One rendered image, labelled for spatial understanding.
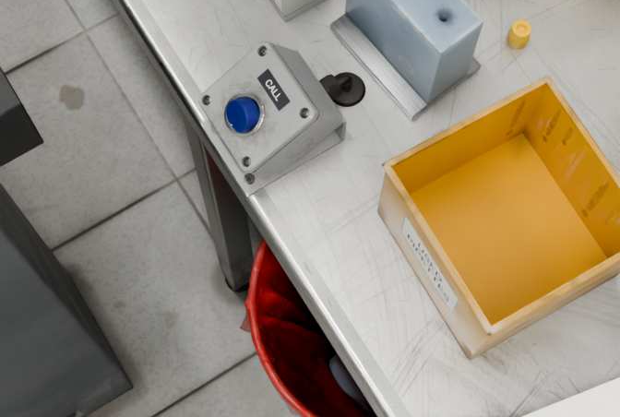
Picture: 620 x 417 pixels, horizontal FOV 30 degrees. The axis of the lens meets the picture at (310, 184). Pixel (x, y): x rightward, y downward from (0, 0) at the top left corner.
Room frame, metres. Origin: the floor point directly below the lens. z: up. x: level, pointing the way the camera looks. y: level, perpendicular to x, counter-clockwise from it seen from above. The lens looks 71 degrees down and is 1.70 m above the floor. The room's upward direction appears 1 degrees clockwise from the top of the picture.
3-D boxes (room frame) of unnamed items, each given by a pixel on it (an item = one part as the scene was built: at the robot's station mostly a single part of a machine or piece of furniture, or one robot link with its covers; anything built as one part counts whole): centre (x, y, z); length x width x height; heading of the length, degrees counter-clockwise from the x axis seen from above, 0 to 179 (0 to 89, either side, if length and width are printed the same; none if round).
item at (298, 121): (0.34, 0.01, 0.92); 0.13 x 0.07 x 0.08; 123
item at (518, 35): (0.41, -0.16, 0.89); 0.02 x 0.02 x 0.02
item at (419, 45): (0.40, -0.07, 0.92); 0.10 x 0.07 x 0.10; 40
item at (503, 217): (0.25, -0.14, 0.93); 0.13 x 0.13 x 0.10; 31
